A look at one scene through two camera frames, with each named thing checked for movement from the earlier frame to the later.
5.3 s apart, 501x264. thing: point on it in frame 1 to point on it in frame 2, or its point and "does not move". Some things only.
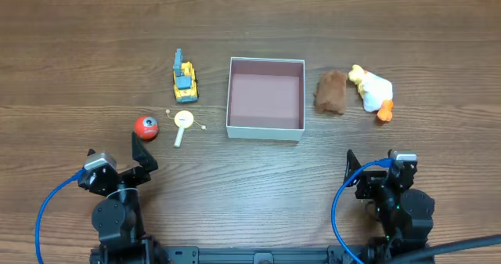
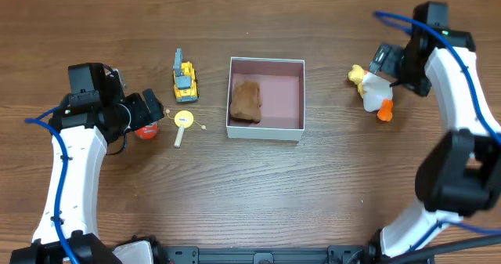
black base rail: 191,254 does not move
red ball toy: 146,127 does not move
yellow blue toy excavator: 185,80 does not move
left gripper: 123,177 to 142,110
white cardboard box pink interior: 265,99 does not move
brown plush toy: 330,92 to 246,101
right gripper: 373,181 to 390,61
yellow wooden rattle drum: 183,119 does not move
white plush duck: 376,92 does not move
